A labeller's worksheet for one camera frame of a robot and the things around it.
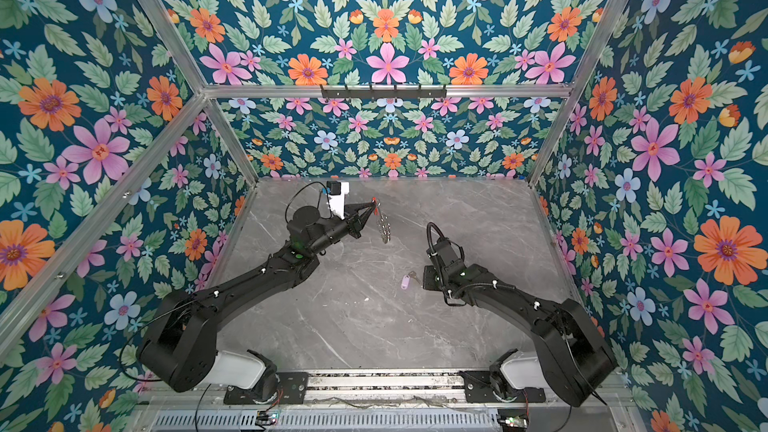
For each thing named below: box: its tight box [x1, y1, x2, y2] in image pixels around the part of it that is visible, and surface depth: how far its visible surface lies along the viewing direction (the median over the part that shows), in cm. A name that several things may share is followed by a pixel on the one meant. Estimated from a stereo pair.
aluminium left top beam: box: [0, 94, 208, 361], surface depth 60 cm
